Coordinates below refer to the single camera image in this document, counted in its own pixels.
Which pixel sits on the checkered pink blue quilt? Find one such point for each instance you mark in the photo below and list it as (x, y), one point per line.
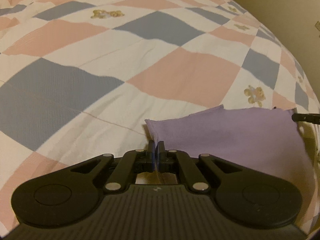
(80, 77)

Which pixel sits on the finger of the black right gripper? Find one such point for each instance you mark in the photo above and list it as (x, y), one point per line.
(310, 118)

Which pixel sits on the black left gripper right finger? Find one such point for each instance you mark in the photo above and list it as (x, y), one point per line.
(183, 167)

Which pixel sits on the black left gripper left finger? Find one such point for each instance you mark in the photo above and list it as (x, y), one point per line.
(130, 165)

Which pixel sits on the purple garment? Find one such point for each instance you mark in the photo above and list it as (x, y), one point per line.
(266, 140)

